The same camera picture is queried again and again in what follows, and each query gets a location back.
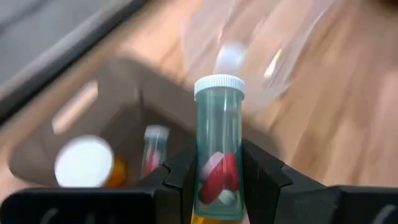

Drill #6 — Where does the clear plastic bin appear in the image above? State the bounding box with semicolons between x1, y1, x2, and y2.
180;0;336;116

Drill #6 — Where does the black metal table frame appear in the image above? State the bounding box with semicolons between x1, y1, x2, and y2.
0;0;147;125

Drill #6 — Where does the grey plastic bin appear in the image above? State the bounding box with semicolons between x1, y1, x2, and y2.
7;57;200;190

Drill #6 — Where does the large amber pill bottle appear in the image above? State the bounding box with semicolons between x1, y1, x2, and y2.
54;134;128;189

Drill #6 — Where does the small teal pill bottle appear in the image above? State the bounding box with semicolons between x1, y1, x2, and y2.
193;73;246;221
141;124;170;180

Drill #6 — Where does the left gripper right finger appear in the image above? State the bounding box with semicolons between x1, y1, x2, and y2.
242;139;398;224

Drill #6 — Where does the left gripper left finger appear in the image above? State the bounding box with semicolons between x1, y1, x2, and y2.
0;139;197;224

